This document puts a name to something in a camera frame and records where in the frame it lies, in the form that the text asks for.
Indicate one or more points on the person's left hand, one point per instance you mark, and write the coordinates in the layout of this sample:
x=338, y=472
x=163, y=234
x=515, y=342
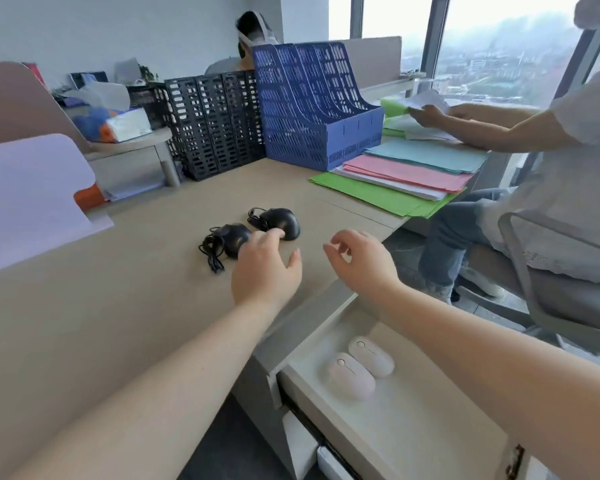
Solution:
x=262, y=274

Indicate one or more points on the person's right hand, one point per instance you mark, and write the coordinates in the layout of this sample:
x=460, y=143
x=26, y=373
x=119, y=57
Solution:
x=367, y=267

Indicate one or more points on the person's right thumb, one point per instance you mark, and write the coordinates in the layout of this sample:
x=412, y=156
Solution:
x=332, y=254

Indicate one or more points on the person's left thumb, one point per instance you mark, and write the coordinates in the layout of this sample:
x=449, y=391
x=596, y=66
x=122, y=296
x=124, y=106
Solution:
x=295, y=262

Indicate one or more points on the person's left forearm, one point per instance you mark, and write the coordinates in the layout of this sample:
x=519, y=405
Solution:
x=150, y=389

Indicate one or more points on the person's right forearm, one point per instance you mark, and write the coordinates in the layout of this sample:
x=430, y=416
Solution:
x=500, y=374

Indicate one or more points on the white paper sheets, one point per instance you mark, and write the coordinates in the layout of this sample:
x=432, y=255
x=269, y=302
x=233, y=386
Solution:
x=400, y=188

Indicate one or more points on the pink paper sheets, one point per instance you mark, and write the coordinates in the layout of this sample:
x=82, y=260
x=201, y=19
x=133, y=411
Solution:
x=410, y=172

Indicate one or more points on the teal paper sheets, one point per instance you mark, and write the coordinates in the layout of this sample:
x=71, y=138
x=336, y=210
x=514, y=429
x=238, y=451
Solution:
x=430, y=154

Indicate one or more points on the blue plastic file organiser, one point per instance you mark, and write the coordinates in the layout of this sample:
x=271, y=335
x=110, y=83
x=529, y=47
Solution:
x=305, y=114

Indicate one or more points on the light green paper folder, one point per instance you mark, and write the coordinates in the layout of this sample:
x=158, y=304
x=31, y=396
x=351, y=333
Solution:
x=392, y=108

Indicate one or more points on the black plastic file organiser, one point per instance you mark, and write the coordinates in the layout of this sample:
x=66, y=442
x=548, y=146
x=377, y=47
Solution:
x=210, y=124

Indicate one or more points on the white papers in hand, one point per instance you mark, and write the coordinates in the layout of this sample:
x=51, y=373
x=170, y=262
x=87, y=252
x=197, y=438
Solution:
x=427, y=98

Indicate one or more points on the white closed drawer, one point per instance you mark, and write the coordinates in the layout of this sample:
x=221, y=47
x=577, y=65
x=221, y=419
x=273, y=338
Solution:
x=305, y=444

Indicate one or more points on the white open drawer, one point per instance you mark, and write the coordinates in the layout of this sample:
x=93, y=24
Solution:
x=405, y=424

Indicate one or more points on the beige desk shelf riser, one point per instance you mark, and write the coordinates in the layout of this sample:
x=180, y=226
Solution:
x=130, y=162

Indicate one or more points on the grey desk partition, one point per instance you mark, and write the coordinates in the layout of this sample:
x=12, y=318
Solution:
x=375, y=59

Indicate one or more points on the black mesh basket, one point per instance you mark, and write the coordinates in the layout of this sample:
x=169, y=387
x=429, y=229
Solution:
x=147, y=102

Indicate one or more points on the tissue box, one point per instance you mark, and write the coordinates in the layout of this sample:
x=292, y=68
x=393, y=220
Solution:
x=122, y=125

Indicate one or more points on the grey office chair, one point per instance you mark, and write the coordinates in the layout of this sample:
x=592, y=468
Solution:
x=555, y=299

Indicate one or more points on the lavender desk divider panel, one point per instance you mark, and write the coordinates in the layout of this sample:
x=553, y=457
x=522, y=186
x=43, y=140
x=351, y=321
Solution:
x=27, y=194

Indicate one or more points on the beige desk partition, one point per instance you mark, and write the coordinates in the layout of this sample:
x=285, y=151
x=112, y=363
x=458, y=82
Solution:
x=25, y=104

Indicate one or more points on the dark window frame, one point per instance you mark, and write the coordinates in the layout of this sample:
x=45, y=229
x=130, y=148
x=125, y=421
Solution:
x=436, y=34

